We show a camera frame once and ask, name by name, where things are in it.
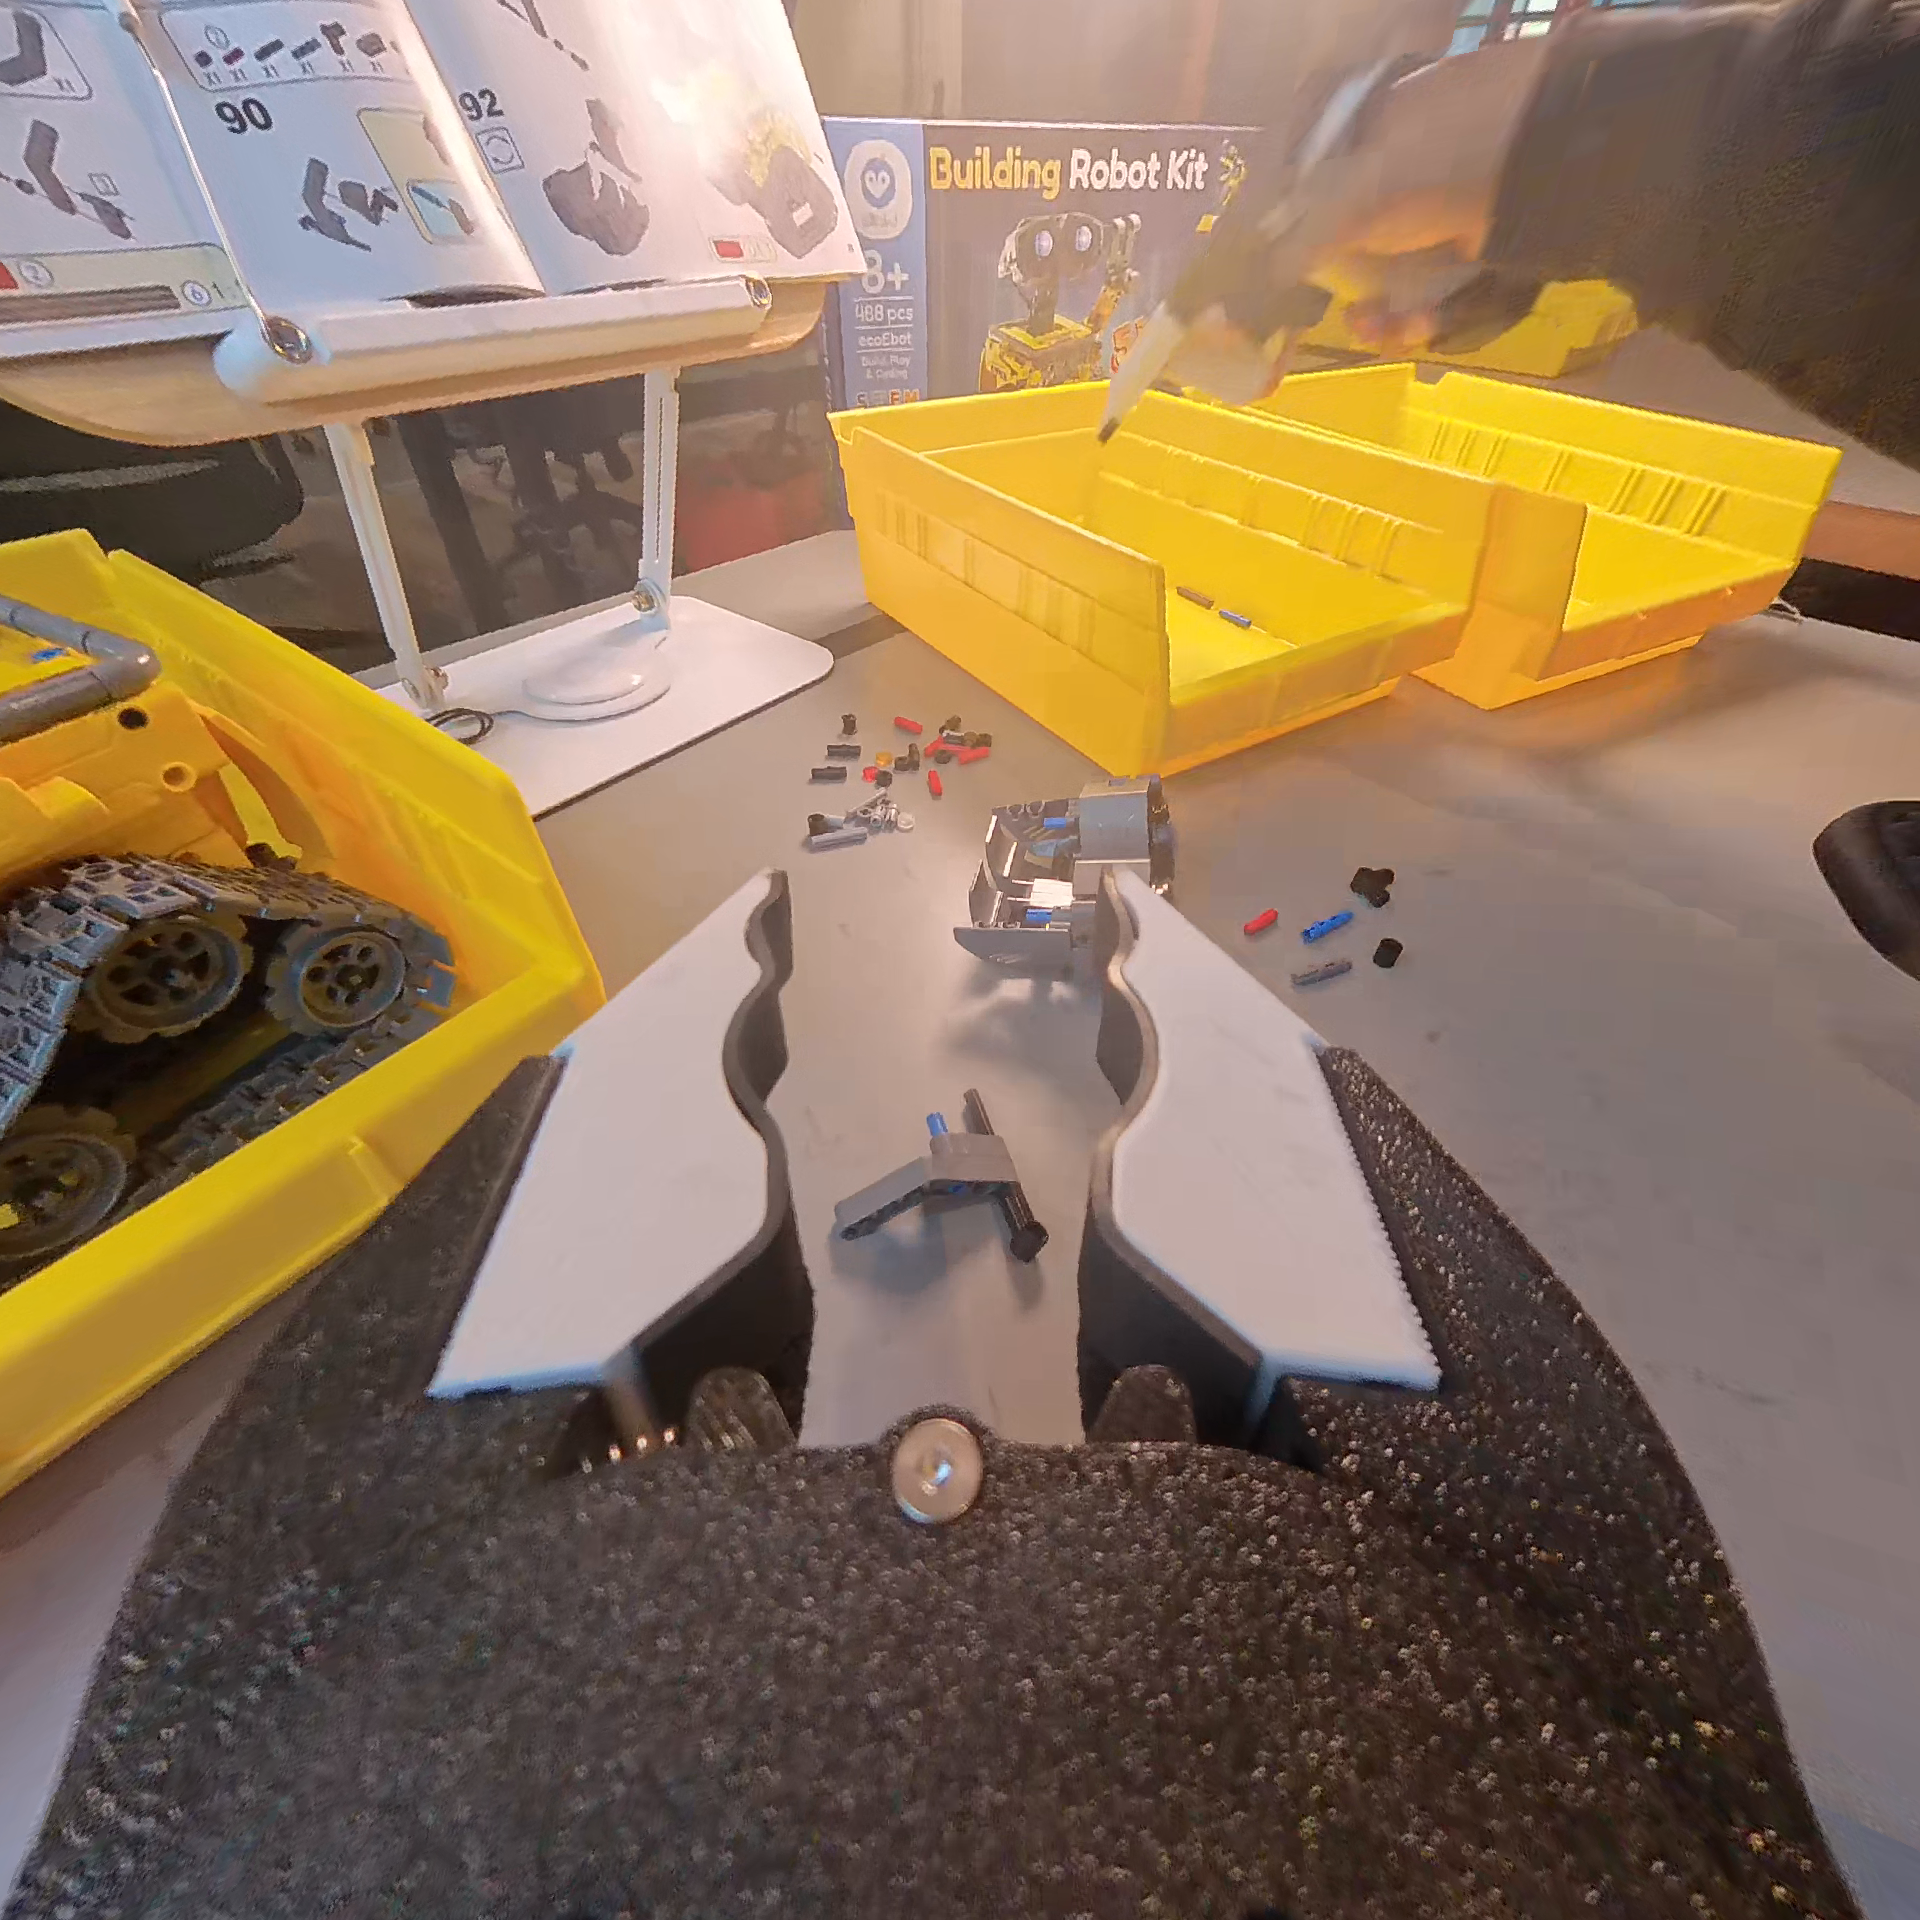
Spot black pin connector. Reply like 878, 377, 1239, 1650
959, 1090, 1052, 1263

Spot person's right hand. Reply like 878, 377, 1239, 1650
1305, 142, 1524, 354

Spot scattered small building pieces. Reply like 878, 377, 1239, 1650
803, 709, 999, 855

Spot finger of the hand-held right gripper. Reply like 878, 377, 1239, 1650
1095, 296, 1228, 447

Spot robot kit box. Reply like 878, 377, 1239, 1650
822, 116, 1278, 404

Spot instruction booklet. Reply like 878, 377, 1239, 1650
0, 0, 872, 325

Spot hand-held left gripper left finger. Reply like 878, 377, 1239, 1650
427, 866, 797, 1400

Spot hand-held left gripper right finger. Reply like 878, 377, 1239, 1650
1095, 866, 1445, 1389

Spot grey bent building beam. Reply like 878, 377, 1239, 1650
833, 1132, 1015, 1244

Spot yellow bin with dividers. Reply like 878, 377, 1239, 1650
829, 362, 1589, 781

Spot person's right forearm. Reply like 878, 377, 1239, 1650
1486, 0, 1920, 453

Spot grey desk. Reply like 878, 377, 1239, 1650
0, 322, 1920, 1920

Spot book stand with wooden tray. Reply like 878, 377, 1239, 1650
0, 277, 828, 712

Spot grey toy robot head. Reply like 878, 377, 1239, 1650
952, 772, 1180, 985

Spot black armrest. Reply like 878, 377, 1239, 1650
1809, 799, 1920, 985

